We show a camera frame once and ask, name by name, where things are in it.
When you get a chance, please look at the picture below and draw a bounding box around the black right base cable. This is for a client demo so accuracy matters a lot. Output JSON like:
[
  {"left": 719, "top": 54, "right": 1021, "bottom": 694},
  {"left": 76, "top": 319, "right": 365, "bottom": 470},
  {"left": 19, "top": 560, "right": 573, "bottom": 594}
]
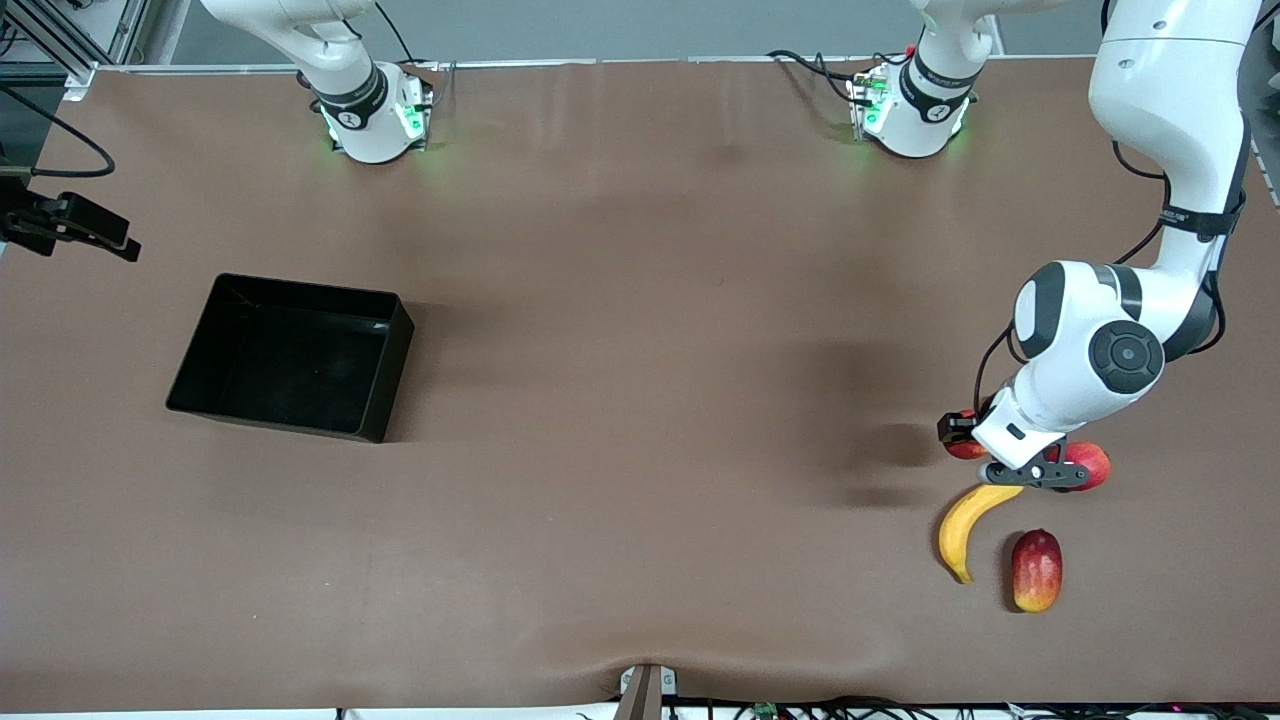
[{"left": 372, "top": 0, "right": 446, "bottom": 76}]

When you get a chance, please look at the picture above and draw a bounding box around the red yellow striped apple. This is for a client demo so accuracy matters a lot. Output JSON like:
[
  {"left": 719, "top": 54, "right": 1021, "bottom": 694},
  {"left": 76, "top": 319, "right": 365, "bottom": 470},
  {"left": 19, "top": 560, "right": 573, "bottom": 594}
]
[{"left": 944, "top": 410, "right": 993, "bottom": 463}]

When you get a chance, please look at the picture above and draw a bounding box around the black left base cable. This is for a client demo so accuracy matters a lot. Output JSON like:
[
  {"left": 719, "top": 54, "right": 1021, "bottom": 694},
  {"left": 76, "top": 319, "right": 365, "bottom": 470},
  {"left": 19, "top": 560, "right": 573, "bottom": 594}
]
[{"left": 767, "top": 48, "right": 873, "bottom": 107}]

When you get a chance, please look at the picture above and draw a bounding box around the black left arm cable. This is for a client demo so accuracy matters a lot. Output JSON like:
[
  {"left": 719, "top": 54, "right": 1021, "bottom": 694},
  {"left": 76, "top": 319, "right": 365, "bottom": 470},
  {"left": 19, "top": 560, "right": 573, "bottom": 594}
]
[{"left": 973, "top": 140, "right": 1229, "bottom": 416}]

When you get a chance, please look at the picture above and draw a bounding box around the metal bracket with post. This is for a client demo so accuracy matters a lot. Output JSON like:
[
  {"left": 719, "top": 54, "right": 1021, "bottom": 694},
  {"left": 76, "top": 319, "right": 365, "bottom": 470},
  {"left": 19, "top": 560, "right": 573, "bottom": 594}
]
[{"left": 615, "top": 663, "right": 679, "bottom": 720}]

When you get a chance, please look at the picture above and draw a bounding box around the black plastic box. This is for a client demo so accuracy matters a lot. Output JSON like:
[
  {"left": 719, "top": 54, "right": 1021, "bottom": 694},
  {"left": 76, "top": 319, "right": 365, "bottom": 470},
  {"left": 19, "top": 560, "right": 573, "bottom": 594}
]
[{"left": 165, "top": 272, "right": 416, "bottom": 444}]

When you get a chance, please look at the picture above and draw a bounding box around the yellow banana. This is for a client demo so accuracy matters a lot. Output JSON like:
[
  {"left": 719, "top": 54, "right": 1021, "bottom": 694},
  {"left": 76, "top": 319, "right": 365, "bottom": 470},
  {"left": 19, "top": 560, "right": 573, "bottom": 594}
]
[{"left": 937, "top": 484, "right": 1025, "bottom": 585}]

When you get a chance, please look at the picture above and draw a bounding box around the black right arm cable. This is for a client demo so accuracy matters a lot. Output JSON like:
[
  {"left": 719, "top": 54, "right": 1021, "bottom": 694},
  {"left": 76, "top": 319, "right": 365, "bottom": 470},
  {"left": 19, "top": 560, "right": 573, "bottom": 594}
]
[{"left": 0, "top": 85, "right": 119, "bottom": 181}]

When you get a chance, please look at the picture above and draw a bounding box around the aluminium frame structure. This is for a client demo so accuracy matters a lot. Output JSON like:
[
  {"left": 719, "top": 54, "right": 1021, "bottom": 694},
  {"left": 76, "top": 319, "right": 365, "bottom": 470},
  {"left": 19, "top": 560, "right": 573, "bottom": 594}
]
[{"left": 0, "top": 0, "right": 166, "bottom": 101}]

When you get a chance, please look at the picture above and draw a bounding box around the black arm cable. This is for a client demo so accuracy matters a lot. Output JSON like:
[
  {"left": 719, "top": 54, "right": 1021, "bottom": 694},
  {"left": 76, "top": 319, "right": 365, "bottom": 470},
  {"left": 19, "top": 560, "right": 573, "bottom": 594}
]
[
  {"left": 0, "top": 85, "right": 119, "bottom": 181},
  {"left": 973, "top": 140, "right": 1229, "bottom": 416}
]

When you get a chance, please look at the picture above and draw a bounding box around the red yellow mango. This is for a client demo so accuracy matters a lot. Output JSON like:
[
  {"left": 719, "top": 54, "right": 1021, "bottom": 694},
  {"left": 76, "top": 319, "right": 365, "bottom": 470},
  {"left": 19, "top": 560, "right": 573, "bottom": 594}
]
[{"left": 1010, "top": 528, "right": 1064, "bottom": 614}]

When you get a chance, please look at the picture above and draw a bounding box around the black base cable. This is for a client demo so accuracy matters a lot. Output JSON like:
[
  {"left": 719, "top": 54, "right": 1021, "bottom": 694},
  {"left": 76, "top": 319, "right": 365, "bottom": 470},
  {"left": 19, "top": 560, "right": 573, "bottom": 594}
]
[
  {"left": 372, "top": 0, "right": 446, "bottom": 76},
  {"left": 767, "top": 48, "right": 873, "bottom": 107}
]

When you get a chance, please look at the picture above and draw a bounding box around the pink red round fruit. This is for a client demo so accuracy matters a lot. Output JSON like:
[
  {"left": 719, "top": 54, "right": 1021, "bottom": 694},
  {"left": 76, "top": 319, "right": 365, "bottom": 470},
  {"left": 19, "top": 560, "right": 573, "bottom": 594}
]
[{"left": 1045, "top": 440, "right": 1112, "bottom": 492}]

